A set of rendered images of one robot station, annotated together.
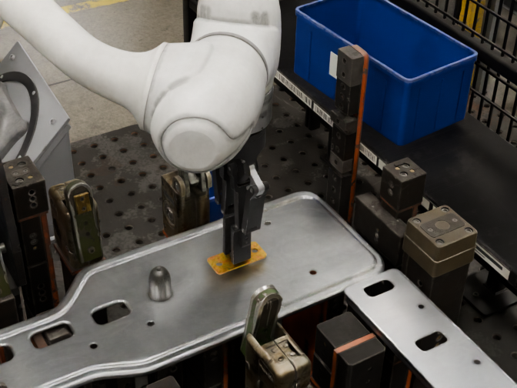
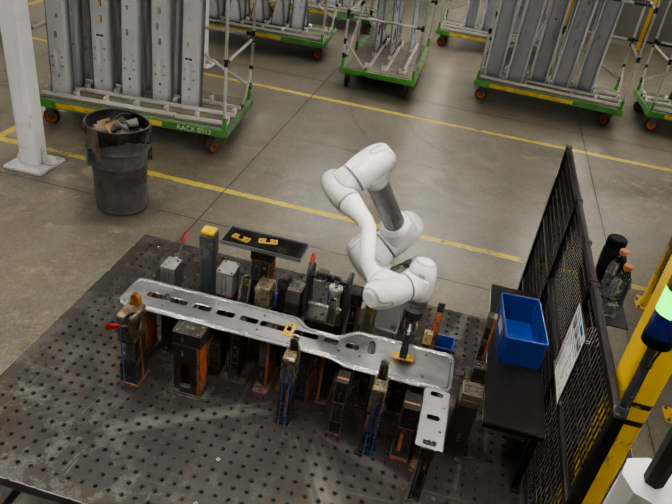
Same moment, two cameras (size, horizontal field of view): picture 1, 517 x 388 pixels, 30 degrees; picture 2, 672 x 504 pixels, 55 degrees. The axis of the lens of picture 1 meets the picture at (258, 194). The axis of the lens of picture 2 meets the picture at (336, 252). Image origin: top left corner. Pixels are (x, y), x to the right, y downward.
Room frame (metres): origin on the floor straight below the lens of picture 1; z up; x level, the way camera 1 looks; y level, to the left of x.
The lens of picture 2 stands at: (-0.60, -0.99, 2.67)
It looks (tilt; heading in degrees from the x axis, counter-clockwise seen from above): 32 degrees down; 41
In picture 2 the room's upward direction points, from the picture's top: 8 degrees clockwise
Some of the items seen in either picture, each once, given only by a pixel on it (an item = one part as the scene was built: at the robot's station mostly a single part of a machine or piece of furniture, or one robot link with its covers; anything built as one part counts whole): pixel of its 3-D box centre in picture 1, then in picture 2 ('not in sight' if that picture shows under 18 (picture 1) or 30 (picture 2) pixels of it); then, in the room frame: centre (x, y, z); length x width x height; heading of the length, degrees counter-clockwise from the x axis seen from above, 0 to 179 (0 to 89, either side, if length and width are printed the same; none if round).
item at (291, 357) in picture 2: not in sight; (287, 385); (0.70, 0.28, 0.87); 0.12 x 0.09 x 0.35; 32
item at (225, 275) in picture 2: not in sight; (227, 305); (0.79, 0.79, 0.90); 0.13 x 0.10 x 0.41; 32
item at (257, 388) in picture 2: not in sight; (267, 354); (0.77, 0.49, 0.84); 0.17 x 0.06 x 0.29; 32
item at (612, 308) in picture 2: not in sight; (618, 289); (1.40, -0.52, 1.53); 0.06 x 0.06 x 0.20
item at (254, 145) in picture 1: (238, 148); (412, 317); (1.06, 0.03, 1.21); 0.08 x 0.07 x 0.09; 32
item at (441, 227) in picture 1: (426, 311); (461, 422); (1.10, -0.27, 0.88); 0.08 x 0.08 x 0.36; 32
